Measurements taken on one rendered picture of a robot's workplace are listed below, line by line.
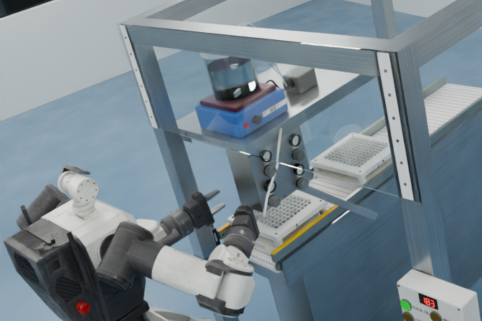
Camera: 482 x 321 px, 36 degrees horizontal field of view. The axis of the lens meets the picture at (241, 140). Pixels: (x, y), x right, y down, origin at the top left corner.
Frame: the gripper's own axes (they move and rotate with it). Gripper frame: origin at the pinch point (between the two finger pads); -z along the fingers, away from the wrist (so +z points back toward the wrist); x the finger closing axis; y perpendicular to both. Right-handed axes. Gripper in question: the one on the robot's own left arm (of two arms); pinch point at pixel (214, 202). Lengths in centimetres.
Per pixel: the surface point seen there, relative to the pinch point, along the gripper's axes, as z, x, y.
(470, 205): -106, 68, -1
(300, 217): -20.0, 13.5, 14.8
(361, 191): -46, 20, 14
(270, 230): -9.4, 12.7, 12.5
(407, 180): -9, -30, 88
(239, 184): -3.8, -9.7, 16.0
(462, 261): -94, 90, 0
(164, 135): 4.4, -26.2, -6.5
